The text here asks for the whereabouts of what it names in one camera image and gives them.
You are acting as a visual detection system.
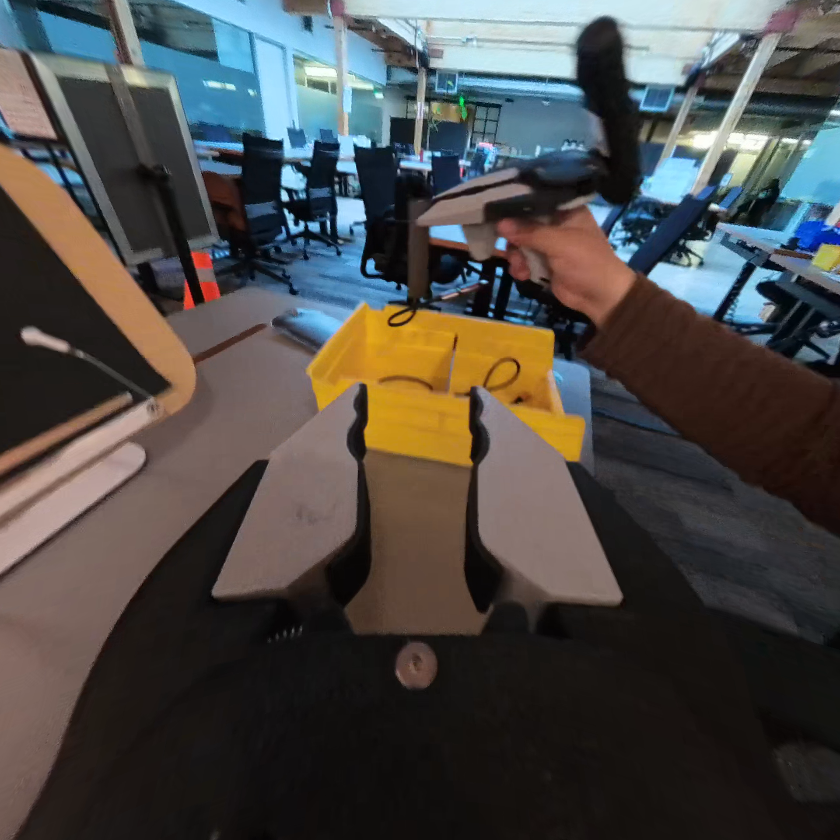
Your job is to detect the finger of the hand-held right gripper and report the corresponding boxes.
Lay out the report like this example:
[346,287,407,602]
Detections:
[416,184,534,261]
[430,167,527,203]

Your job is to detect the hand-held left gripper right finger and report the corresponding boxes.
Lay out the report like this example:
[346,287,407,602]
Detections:
[464,386,623,625]

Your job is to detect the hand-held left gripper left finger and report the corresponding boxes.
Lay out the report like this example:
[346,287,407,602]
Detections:
[212,384,370,613]

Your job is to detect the black usb-c cable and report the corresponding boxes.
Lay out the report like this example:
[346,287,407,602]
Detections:
[377,197,435,393]

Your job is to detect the yellow plastic bin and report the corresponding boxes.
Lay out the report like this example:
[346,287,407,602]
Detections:
[307,302,586,468]

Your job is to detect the person's right forearm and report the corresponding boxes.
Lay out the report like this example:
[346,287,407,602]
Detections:
[581,272,840,534]

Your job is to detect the person's right hand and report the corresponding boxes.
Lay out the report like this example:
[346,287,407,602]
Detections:
[495,209,639,329]

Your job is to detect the black office chair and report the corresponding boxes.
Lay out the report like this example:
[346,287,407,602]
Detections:
[238,133,299,295]
[286,140,343,259]
[353,144,424,291]

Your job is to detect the blue office chair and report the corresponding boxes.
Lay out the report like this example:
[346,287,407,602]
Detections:
[625,185,721,278]

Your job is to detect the silver device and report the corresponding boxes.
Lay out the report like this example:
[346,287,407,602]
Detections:
[271,308,343,353]

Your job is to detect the office desk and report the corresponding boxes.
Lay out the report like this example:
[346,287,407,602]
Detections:
[714,222,840,361]

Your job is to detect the orange traffic cone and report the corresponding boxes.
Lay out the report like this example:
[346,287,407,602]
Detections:
[183,252,221,311]

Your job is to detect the wooden-framed monitor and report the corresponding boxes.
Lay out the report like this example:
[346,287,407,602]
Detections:
[0,144,198,480]

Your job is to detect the grey board on stand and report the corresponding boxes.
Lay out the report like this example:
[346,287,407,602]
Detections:
[28,52,221,308]

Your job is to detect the wooden post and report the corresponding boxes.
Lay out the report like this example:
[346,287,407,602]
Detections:
[412,66,429,157]
[691,33,783,193]
[331,13,353,139]

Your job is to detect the white cable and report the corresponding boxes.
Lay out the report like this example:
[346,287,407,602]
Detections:
[20,326,162,412]

